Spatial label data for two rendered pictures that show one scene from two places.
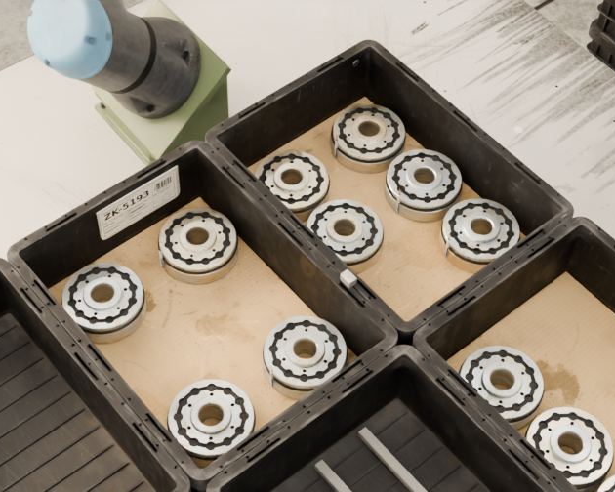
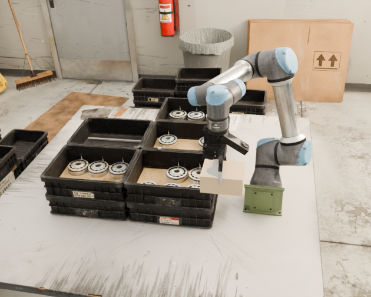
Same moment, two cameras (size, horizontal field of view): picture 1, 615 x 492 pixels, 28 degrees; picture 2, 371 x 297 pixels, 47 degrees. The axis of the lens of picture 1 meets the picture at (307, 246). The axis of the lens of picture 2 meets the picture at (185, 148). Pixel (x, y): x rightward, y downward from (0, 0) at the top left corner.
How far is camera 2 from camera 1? 2.57 m
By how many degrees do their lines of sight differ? 89
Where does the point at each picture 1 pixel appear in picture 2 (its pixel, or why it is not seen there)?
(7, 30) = not seen: outside the picture
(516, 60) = (195, 287)
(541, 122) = (169, 270)
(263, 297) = not seen: hidden behind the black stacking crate
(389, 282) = (159, 176)
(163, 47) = (258, 171)
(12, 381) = not seen: hidden behind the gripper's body
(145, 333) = (196, 147)
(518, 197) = (142, 191)
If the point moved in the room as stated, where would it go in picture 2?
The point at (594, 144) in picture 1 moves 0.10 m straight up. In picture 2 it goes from (147, 273) to (145, 256)
